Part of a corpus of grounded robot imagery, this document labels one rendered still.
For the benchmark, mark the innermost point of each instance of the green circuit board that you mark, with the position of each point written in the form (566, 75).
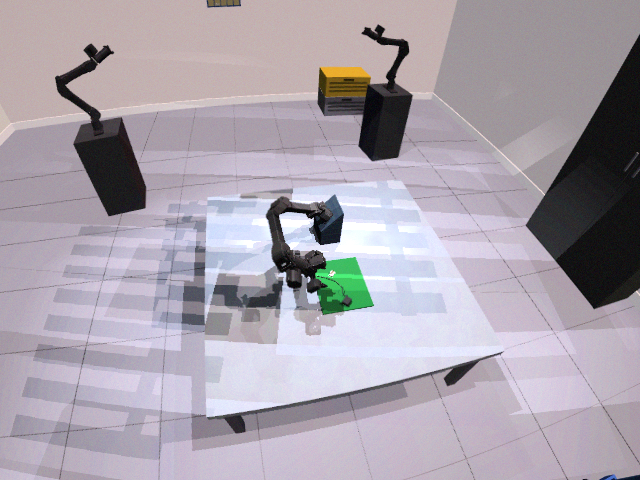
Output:
(347, 273)

